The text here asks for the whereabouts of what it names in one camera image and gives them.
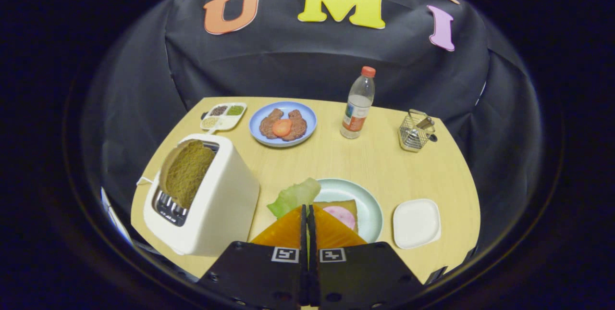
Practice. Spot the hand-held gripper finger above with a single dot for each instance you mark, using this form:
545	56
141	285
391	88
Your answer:
311	238
303	238

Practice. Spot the clear bottle with red cap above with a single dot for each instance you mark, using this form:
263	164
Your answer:
358	108

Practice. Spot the pink ham slice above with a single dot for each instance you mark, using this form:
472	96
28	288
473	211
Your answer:
342	215

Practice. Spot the pale green round plate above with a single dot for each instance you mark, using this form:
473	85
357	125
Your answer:
370	214

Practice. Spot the brown meat patty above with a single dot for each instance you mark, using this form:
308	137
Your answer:
298	125
268	125

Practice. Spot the blue round plate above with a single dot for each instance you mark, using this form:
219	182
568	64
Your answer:
283	142

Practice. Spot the brown bread slice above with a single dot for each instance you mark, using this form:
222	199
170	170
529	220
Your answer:
190	173

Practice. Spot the toast slice under ham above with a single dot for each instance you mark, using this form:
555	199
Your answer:
336	203

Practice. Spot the cream white toaster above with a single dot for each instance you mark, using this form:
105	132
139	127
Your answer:
226	204

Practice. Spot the green lettuce leaf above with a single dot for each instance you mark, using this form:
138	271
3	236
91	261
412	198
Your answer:
293	197

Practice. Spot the white divided seasoning tray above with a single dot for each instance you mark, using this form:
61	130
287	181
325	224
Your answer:
226	121

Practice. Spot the black backdrop cloth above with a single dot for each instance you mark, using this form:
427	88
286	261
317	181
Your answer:
288	60

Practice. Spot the red tomato slice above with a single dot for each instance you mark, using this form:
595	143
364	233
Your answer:
282	128

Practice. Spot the white square plate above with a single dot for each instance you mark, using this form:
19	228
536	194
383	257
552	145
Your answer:
416	223

